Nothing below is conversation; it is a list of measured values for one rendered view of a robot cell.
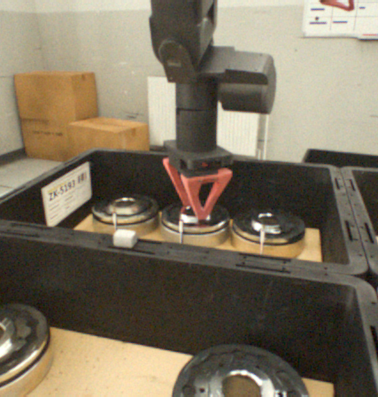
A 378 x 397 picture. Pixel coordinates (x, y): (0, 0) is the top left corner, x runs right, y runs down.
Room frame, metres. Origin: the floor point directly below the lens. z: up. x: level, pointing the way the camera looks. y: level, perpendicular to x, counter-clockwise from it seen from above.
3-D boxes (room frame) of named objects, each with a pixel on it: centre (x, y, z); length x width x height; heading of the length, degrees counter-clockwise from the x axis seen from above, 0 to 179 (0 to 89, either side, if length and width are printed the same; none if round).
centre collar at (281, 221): (0.50, -0.12, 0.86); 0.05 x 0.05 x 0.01
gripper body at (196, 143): (0.52, -0.01, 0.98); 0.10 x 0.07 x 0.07; 23
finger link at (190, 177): (0.51, -0.02, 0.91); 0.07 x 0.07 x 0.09; 22
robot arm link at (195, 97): (0.52, -0.02, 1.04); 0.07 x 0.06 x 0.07; 68
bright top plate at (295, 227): (0.50, -0.12, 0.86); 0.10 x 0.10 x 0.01
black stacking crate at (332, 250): (0.45, 0.01, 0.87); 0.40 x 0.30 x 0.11; 75
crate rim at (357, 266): (0.45, 0.01, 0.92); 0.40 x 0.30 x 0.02; 75
